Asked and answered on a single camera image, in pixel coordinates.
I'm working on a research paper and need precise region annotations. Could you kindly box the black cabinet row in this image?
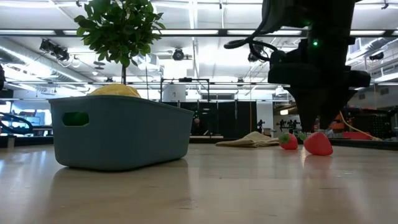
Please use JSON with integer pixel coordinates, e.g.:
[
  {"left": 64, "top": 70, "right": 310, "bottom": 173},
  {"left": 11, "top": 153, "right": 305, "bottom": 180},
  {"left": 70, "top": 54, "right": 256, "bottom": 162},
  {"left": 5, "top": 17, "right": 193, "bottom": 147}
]
[{"left": 160, "top": 77, "right": 259, "bottom": 139}]

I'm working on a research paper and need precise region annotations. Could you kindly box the blue plastic tub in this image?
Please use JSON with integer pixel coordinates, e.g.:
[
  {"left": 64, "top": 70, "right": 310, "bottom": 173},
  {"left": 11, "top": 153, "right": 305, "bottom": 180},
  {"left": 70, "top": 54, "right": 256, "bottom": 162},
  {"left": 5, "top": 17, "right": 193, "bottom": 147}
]
[{"left": 49, "top": 95, "right": 195, "bottom": 172}]

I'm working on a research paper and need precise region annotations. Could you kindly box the beige folded cloth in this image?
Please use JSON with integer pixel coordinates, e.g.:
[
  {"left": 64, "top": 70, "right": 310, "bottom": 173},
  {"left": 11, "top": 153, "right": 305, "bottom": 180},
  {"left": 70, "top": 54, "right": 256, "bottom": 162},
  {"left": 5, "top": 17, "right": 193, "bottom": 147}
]
[{"left": 215, "top": 131, "right": 280, "bottom": 148}]

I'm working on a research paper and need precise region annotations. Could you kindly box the large red toy strawberry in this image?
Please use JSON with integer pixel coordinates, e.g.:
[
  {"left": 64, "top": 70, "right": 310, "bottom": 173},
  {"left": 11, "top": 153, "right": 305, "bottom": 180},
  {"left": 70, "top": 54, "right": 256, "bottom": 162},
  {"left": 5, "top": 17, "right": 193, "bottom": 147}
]
[{"left": 298, "top": 131, "right": 334, "bottom": 156}]

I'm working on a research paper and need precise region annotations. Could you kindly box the yellow cable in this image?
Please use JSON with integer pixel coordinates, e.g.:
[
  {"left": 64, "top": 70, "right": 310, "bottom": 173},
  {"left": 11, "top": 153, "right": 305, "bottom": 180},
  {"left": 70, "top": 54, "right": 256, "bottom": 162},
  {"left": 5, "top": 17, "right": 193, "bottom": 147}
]
[{"left": 338, "top": 110, "right": 382, "bottom": 141}]

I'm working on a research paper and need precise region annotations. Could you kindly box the small green artificial tree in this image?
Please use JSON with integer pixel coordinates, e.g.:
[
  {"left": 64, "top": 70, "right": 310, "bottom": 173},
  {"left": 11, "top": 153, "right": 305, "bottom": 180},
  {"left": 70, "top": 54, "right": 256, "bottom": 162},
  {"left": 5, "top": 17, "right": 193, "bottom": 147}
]
[{"left": 73, "top": 0, "right": 167, "bottom": 85}]

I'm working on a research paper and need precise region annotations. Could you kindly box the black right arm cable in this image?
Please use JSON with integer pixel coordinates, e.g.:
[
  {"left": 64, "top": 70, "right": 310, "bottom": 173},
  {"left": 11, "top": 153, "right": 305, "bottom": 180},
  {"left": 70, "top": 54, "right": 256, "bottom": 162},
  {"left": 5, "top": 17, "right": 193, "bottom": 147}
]
[{"left": 223, "top": 12, "right": 280, "bottom": 63}]

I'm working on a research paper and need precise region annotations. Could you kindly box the black overhead frame beam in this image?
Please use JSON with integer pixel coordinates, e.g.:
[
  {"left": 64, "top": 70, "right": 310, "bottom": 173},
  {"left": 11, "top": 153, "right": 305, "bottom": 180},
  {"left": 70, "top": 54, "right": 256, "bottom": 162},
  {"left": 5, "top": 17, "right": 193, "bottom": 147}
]
[{"left": 0, "top": 28, "right": 398, "bottom": 39}]

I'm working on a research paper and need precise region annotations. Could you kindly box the small red toy strawberry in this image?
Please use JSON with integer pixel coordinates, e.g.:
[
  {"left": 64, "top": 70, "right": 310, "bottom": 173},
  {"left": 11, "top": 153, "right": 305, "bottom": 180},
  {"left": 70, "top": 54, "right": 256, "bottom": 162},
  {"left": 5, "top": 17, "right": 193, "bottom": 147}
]
[{"left": 278, "top": 132, "right": 299, "bottom": 151}]

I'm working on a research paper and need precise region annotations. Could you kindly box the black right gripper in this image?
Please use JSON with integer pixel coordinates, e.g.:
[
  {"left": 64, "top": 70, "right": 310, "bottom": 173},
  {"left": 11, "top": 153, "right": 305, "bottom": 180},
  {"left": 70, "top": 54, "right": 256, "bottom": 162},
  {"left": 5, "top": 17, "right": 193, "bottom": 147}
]
[{"left": 267, "top": 37, "right": 373, "bottom": 133}]

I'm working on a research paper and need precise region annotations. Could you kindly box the black ceiling light cluster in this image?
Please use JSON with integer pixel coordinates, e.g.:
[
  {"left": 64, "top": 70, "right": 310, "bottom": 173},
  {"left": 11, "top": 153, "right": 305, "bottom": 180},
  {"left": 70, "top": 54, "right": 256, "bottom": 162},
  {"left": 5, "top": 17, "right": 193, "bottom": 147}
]
[{"left": 39, "top": 38, "right": 71, "bottom": 62}]

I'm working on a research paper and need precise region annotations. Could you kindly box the black ceiling spotlight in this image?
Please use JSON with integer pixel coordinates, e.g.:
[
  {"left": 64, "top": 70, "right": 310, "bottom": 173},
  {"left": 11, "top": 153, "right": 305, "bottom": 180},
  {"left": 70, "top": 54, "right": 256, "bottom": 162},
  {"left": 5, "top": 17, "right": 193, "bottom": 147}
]
[{"left": 172, "top": 47, "right": 186, "bottom": 62}]

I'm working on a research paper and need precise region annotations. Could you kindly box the yellow toy banana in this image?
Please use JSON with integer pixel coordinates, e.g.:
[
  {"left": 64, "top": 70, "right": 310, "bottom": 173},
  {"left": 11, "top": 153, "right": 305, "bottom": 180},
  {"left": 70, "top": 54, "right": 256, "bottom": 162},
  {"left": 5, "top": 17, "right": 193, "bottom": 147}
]
[{"left": 88, "top": 83, "right": 142, "bottom": 99}]

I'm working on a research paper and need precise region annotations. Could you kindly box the black table frame rail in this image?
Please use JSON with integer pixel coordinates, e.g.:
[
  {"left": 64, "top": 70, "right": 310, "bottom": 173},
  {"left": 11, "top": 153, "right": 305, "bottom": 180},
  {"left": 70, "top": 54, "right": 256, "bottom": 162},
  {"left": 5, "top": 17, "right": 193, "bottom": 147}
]
[{"left": 0, "top": 135, "right": 398, "bottom": 152}]

